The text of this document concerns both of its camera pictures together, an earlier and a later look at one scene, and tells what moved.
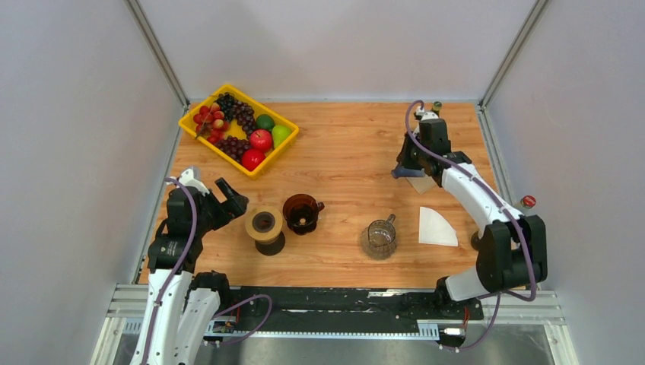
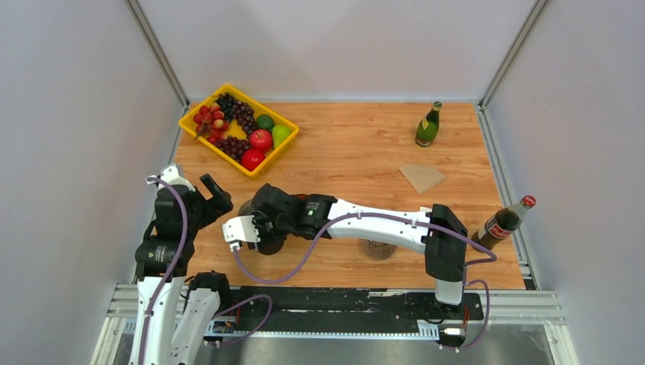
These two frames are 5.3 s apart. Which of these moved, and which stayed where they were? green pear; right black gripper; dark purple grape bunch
Moved: right black gripper
Stayed: green pear; dark purple grape bunch
